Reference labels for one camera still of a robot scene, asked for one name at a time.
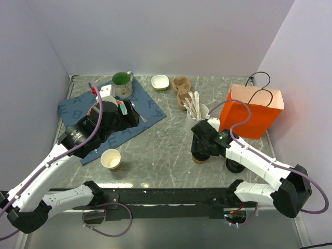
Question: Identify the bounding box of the cardboard cup carrier tray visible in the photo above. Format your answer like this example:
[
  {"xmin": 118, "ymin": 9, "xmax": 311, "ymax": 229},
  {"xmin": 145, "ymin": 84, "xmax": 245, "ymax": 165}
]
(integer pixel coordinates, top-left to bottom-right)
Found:
[{"xmin": 172, "ymin": 76, "xmax": 191, "ymax": 110}]

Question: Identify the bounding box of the white cup holding stirrers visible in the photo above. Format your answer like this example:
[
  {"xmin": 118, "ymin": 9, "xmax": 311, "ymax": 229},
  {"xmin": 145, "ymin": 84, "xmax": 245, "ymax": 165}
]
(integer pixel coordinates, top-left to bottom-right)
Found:
[{"xmin": 184, "ymin": 104, "xmax": 209, "ymax": 134}]

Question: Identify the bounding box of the red blue floral plate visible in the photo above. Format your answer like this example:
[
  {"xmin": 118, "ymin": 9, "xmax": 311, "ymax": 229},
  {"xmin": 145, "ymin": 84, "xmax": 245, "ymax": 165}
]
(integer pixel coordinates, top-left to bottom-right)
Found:
[{"xmin": 88, "ymin": 100, "xmax": 123, "ymax": 115}]

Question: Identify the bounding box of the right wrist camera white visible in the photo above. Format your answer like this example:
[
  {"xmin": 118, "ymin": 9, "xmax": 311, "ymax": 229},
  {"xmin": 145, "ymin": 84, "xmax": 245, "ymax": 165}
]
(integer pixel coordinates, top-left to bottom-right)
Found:
[{"xmin": 207, "ymin": 117, "xmax": 220, "ymax": 131}]

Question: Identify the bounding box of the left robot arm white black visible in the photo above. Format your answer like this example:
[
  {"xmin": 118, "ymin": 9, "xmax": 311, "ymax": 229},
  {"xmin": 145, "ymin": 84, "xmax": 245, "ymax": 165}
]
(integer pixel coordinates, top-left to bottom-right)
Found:
[{"xmin": 1, "ymin": 99, "xmax": 140, "ymax": 233}]

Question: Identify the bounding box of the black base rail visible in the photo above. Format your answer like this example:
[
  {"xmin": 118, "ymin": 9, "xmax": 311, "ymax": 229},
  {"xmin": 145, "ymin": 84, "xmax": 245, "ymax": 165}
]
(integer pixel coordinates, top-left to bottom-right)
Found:
[{"xmin": 51, "ymin": 188, "xmax": 260, "ymax": 221}]

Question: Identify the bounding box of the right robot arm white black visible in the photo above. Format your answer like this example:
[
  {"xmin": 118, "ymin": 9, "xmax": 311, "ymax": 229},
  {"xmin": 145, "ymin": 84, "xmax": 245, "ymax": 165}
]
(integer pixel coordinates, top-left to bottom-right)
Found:
[{"xmin": 191, "ymin": 120, "xmax": 312, "ymax": 218}]

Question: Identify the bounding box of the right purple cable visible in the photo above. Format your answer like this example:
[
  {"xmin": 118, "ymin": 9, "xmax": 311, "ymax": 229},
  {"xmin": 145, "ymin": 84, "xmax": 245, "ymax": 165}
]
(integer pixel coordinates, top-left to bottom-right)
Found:
[{"xmin": 207, "ymin": 100, "xmax": 329, "ymax": 215}]

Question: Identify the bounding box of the green inside ceramic mug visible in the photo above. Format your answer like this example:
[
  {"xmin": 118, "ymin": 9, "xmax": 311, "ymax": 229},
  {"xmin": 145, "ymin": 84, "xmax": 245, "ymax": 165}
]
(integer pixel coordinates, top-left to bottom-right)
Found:
[{"xmin": 112, "ymin": 71, "xmax": 134, "ymax": 98}]

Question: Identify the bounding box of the orange paper bag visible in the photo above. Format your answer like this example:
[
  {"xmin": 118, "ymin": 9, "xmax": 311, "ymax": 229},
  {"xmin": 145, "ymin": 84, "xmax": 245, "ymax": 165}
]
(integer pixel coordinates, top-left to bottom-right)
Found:
[{"xmin": 219, "ymin": 84, "xmax": 284, "ymax": 140}]

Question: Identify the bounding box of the black coffee cup lid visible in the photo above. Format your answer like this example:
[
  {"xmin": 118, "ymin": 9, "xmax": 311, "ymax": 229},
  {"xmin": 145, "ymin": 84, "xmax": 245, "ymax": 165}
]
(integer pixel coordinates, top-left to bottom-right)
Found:
[{"xmin": 192, "ymin": 153, "xmax": 210, "ymax": 161}]

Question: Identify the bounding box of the small white green bowl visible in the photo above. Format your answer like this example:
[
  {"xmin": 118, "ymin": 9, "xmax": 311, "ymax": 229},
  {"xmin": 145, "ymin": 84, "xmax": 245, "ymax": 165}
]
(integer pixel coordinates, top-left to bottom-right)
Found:
[{"xmin": 151, "ymin": 75, "xmax": 170, "ymax": 91}]

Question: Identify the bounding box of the blue letter placemat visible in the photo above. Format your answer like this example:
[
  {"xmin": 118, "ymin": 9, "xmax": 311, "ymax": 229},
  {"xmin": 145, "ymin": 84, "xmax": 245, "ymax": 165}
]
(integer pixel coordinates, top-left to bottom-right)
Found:
[{"xmin": 58, "ymin": 79, "xmax": 166, "ymax": 165}]

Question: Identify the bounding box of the wrapped white stirrers bundle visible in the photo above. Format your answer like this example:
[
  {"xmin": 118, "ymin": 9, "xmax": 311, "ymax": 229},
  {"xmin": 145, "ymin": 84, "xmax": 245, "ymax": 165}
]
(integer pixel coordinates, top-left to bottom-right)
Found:
[{"xmin": 184, "ymin": 91, "xmax": 202, "ymax": 120}]

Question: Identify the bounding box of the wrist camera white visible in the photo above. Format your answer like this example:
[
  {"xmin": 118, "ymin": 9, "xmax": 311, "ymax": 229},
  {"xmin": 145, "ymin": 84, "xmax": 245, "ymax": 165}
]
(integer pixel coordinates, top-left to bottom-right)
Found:
[
  {"xmin": 207, "ymin": 117, "xmax": 220, "ymax": 131},
  {"xmin": 99, "ymin": 84, "xmax": 117, "ymax": 105}
]

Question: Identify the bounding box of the brown paper cup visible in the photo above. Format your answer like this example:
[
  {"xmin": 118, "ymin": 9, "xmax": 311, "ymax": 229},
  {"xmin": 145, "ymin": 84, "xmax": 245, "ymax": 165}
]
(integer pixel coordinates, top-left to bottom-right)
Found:
[
  {"xmin": 192, "ymin": 154, "xmax": 210, "ymax": 164},
  {"xmin": 101, "ymin": 149, "xmax": 122, "ymax": 172}
]

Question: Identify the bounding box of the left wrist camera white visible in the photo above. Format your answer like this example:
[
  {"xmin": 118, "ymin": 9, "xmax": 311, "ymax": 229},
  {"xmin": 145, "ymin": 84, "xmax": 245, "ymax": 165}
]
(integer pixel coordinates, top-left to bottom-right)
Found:
[{"xmin": 99, "ymin": 84, "xmax": 117, "ymax": 105}]

